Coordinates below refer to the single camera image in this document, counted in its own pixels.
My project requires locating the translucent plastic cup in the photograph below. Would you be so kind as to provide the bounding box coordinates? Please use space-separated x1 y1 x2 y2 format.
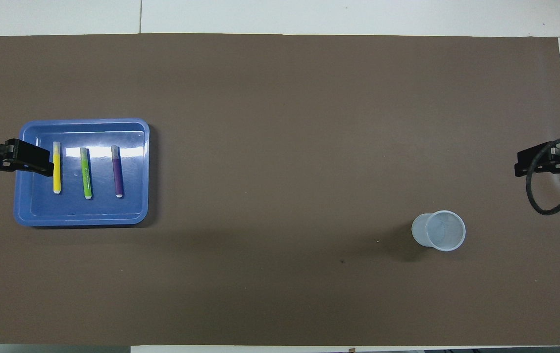
411 210 466 252

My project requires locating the yellow marker pen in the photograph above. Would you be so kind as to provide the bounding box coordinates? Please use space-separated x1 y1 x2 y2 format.
52 141 62 195

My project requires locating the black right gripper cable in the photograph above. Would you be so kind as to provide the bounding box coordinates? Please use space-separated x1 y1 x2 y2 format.
526 136 560 216

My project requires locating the blue plastic tray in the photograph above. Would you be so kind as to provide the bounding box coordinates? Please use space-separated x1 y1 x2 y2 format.
13 118 151 227

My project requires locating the purple marker pen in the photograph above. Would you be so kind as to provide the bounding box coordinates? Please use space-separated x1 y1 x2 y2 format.
111 145 124 199

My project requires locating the brown table mat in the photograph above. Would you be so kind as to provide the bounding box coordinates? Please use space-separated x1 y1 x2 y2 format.
0 33 560 347

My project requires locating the green marker pen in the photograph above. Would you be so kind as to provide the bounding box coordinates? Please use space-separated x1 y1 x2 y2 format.
80 147 93 200

